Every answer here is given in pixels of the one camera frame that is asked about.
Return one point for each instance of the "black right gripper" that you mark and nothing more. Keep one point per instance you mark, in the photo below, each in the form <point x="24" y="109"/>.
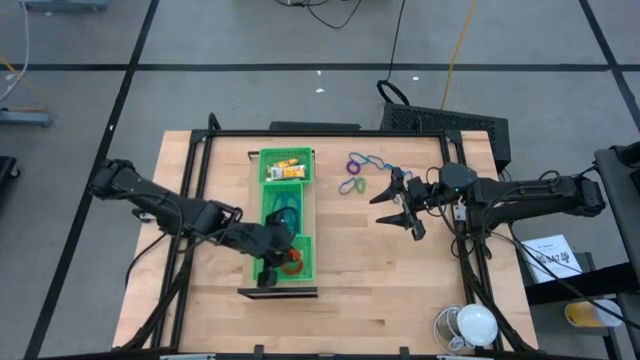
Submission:
<point x="422" y="195"/>

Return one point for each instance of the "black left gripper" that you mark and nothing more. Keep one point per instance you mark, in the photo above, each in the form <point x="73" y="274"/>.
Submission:
<point x="265" y="242"/>

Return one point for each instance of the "orange silicone wristband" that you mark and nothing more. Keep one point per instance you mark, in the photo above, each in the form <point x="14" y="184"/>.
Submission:
<point x="300" y="265"/>

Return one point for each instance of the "light blue silicone wristband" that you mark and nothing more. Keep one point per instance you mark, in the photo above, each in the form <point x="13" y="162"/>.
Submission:
<point x="390" y="166"/>

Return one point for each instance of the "grey silicone wristband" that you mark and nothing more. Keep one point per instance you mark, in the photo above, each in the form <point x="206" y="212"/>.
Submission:
<point x="285" y="196"/>

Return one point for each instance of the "yellow orange packets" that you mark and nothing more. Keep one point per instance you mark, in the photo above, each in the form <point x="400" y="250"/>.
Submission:
<point x="292" y="172"/>

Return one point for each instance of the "yellow crayon box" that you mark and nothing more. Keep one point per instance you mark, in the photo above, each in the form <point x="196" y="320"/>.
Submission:
<point x="287" y="163"/>

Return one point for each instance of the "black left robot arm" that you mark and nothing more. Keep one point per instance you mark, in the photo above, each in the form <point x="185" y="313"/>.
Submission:
<point x="165" y="207"/>

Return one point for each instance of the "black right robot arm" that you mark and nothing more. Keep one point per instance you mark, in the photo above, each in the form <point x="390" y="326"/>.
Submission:
<point x="525" y="197"/>

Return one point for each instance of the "grey desk foot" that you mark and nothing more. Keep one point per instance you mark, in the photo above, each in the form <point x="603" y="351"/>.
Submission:
<point x="25" y="119"/>
<point x="60" y="5"/>

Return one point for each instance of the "green slotted plastic basket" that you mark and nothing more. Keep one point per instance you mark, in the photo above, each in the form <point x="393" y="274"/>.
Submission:
<point x="307" y="245"/>
<point x="267" y="190"/>
<point x="265" y="155"/>

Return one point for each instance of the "green three-compartment tray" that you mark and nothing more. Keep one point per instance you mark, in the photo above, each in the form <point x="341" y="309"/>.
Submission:
<point x="280" y="293"/>

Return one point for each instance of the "green silicone wristband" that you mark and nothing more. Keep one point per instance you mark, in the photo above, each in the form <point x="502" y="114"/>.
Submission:
<point x="361" y="185"/>

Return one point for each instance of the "teal silicone wristband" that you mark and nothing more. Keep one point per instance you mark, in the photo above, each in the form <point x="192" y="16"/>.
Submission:
<point x="376" y="157"/>

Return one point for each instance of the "purple silicone wristband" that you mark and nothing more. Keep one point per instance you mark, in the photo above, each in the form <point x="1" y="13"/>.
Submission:
<point x="347" y="167"/>

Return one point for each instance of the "black table clamp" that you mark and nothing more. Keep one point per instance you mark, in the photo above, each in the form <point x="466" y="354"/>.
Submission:
<point x="404" y="352"/>
<point x="258" y="350"/>

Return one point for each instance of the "black computer case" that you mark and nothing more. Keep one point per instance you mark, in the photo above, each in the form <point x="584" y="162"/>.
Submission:
<point x="450" y="120"/>

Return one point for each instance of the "silver aluminium bar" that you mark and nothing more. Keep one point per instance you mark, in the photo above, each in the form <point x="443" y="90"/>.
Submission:
<point x="465" y="357"/>
<point x="187" y="357"/>

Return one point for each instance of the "white dome lamp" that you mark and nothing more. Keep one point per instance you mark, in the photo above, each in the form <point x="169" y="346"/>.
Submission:
<point x="477" y="325"/>

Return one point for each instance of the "white printed paper sheet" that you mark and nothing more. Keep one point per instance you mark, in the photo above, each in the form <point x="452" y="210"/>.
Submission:
<point x="545" y="250"/>

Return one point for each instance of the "yellow plastic bottle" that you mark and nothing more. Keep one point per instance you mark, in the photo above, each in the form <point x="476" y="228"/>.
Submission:
<point x="585" y="314"/>

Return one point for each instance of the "black side cart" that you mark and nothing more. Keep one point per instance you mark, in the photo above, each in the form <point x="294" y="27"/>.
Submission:
<point x="615" y="200"/>

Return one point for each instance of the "black equipment piece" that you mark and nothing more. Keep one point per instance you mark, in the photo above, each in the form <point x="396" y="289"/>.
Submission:
<point x="6" y="172"/>

